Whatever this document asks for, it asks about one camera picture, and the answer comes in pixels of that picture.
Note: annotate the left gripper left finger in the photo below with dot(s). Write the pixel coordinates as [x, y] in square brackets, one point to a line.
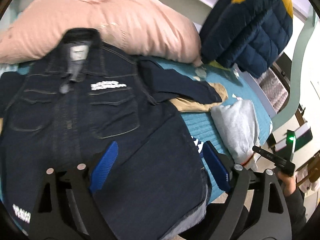
[65, 208]

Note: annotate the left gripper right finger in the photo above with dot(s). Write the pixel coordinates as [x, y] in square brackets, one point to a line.
[255, 207]

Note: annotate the grey navy sweatshirt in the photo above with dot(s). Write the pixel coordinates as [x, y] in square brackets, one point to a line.
[238, 127]

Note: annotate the person's right forearm dark sleeve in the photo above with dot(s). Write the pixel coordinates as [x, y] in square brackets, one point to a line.
[297, 210]

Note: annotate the person's right hand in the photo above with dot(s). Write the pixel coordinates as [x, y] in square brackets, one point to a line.
[289, 183]

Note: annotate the dark denim jacket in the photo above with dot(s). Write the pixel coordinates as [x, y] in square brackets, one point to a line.
[82, 96]

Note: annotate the navy yellow puffer jacket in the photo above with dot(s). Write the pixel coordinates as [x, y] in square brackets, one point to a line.
[249, 33]

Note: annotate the mint bed frame post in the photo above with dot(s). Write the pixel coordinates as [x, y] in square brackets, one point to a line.
[296, 69]

